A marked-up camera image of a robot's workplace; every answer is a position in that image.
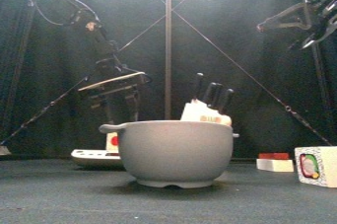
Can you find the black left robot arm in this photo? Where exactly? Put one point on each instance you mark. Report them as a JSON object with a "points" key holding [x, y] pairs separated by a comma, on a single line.
{"points": [[65, 2]]}

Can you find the toy maki sushi piece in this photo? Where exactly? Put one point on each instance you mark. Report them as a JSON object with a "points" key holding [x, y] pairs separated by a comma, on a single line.
{"points": [[113, 141]]}

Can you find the thin diagonal brace rod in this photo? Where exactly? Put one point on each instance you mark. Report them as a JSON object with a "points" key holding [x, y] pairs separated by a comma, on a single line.
{"points": [[52, 103], [245, 71]]}

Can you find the white toy tray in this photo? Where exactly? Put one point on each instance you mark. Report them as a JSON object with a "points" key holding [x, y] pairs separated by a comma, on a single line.
{"points": [[93, 158]]}

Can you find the white toy knife block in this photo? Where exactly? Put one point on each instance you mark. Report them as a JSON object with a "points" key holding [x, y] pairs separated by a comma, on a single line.
{"points": [[200, 113]]}

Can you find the red and white nigiri toy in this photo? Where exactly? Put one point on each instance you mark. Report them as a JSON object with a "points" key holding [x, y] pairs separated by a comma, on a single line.
{"points": [[274, 162]]}

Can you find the white speckled sushi roll block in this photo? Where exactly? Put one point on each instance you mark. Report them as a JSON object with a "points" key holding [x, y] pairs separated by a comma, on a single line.
{"points": [[316, 166]]}

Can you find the vertical metal frame pole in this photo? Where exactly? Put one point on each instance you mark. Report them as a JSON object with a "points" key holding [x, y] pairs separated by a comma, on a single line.
{"points": [[168, 37]]}

